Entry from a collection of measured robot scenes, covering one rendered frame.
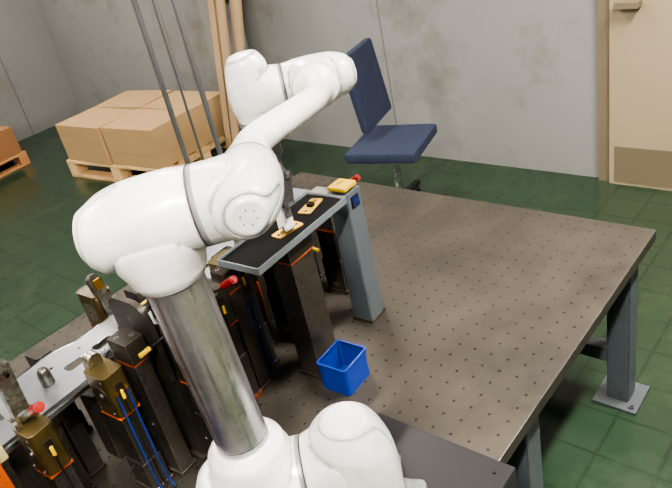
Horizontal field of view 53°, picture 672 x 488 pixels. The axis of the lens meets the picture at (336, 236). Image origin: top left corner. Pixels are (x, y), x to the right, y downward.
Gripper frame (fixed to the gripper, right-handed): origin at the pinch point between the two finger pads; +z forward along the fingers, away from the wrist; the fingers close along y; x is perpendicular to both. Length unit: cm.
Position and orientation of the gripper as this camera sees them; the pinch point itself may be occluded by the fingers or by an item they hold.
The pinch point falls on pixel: (283, 215)
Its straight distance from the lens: 168.8
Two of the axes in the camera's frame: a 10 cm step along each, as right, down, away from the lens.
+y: -6.8, -2.4, 6.9
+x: -7.0, 4.6, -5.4
